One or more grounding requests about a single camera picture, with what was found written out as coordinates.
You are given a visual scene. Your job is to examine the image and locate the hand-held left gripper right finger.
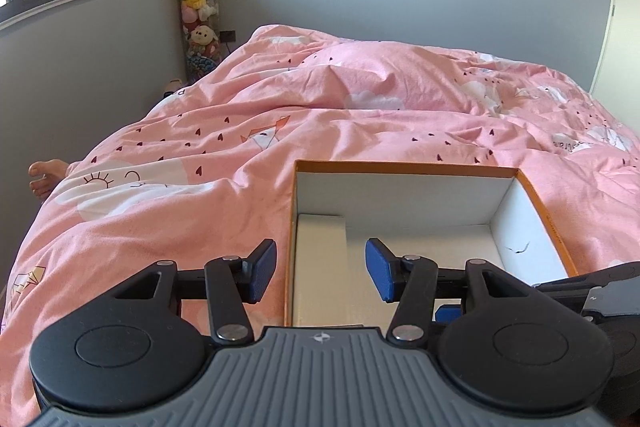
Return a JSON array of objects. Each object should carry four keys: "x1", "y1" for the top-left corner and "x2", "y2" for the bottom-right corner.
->
[{"x1": 365, "y1": 238, "x2": 537, "y2": 344}]

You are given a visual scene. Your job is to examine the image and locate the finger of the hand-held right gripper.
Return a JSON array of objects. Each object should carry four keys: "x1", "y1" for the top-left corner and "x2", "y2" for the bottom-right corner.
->
[
  {"x1": 530, "y1": 260, "x2": 640, "y2": 294},
  {"x1": 434, "y1": 305, "x2": 464, "y2": 324}
]

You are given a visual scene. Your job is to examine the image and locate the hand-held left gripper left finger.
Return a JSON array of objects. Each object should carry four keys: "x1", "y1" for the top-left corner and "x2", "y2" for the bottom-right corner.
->
[{"x1": 107, "y1": 238, "x2": 277, "y2": 345}]

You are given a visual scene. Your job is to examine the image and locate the orange cardboard box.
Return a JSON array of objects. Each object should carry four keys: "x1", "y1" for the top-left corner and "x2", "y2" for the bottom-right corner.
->
[{"x1": 284, "y1": 159, "x2": 579, "y2": 329}]

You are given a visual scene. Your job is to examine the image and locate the pink printed quilt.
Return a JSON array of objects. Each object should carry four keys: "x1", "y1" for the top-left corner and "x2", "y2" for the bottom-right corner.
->
[{"x1": 0, "y1": 24, "x2": 640, "y2": 427}]

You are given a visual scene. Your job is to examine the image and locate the clear tube of plush toys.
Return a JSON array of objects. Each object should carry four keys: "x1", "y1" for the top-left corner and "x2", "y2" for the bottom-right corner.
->
[{"x1": 172, "y1": 0, "x2": 224, "y2": 84}]

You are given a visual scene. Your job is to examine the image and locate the white door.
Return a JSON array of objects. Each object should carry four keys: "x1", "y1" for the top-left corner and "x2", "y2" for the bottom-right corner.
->
[{"x1": 589, "y1": 0, "x2": 640, "y2": 96}]

